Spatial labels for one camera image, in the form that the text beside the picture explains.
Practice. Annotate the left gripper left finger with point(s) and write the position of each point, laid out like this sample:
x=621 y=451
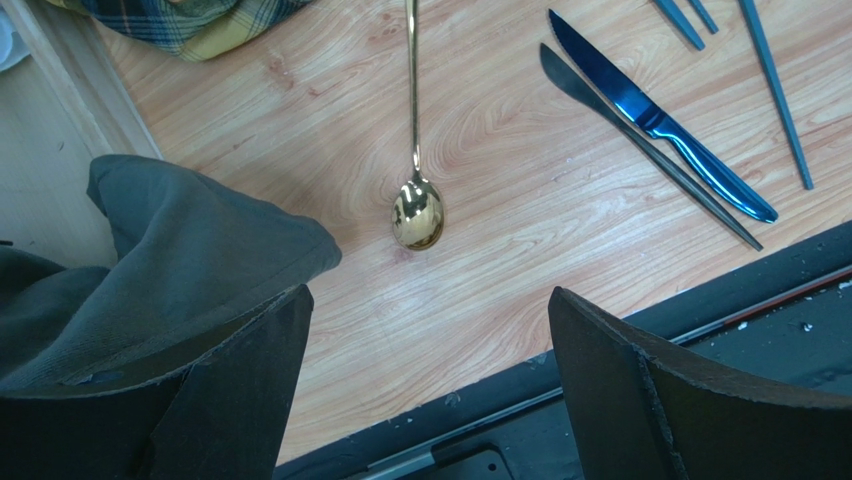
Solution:
x=212 y=407

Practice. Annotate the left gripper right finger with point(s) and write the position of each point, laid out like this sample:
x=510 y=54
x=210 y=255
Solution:
x=642 y=407

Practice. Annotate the blue metal knife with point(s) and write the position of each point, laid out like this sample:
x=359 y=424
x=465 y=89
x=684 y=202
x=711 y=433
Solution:
x=631 y=101

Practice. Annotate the grey plastic knife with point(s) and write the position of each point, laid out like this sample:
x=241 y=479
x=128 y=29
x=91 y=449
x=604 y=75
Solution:
x=766 y=60

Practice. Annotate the olive green garment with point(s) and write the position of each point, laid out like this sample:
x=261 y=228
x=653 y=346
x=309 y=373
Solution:
x=192 y=255

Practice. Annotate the gold metal spoon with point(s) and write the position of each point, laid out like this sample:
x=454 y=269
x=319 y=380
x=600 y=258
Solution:
x=418 y=215

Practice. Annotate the dark grey metal knife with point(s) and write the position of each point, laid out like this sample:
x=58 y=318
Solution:
x=569 y=82

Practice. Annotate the wooden clothes rack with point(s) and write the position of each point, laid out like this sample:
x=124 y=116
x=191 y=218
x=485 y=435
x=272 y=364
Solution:
x=61 y=106

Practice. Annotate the yellow plaid shirt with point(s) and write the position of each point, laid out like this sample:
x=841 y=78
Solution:
x=191 y=30

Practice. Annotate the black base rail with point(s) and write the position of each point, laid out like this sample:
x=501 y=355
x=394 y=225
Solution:
x=786 y=318

